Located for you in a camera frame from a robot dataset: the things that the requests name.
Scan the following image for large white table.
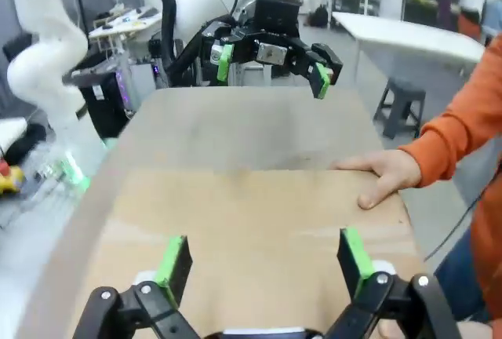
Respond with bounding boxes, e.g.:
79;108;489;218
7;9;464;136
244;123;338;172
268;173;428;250
331;11;487;81

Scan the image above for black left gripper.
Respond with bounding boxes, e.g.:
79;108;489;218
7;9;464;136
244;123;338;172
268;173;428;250
202;0;344;100

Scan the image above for cluttered white round table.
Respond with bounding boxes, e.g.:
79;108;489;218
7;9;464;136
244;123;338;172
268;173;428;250
88;7;164;44

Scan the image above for brown cardboard box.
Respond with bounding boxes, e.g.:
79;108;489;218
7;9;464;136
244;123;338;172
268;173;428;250
97;168;427;339

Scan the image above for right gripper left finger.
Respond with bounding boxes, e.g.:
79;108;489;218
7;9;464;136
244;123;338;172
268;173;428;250
78;235;203;339

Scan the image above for black backpack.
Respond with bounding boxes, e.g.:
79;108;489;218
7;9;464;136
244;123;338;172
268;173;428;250
305;4;330;28

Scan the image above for black stand pole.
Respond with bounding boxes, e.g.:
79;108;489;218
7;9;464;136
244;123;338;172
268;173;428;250
64;0;87;40

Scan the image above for thin black cable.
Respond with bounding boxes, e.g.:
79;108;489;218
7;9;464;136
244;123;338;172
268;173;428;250
425;181;489;264

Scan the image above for person's orange sweater torso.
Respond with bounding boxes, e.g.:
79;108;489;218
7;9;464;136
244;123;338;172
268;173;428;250
468;138;502;323

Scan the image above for black stool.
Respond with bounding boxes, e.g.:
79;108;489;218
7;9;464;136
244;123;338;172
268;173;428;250
373;78;427;140

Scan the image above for black corrugated cable conduit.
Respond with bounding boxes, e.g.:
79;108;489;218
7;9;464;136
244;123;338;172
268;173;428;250
144;0;185;81

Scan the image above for person's right hand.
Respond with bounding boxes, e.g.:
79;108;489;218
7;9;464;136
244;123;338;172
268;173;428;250
331;149;424;211

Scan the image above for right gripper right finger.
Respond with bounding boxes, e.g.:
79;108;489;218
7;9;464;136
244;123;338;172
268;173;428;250
325;228;462;339

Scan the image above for black controller cabinet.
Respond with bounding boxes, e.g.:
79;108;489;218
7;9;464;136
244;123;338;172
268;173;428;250
64;66;136;140

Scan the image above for person's left hand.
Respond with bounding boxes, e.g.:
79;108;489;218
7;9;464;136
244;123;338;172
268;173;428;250
378;315;409;339

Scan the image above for yellow red emergency stop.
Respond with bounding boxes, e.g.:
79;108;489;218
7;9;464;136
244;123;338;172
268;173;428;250
0;164;25;195

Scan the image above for silver aluminium frame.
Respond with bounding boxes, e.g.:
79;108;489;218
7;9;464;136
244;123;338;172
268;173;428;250
231;60;272;88

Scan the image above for person's right forearm orange sleeve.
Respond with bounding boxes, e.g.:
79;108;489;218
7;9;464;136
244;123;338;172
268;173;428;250
398;35;502;189

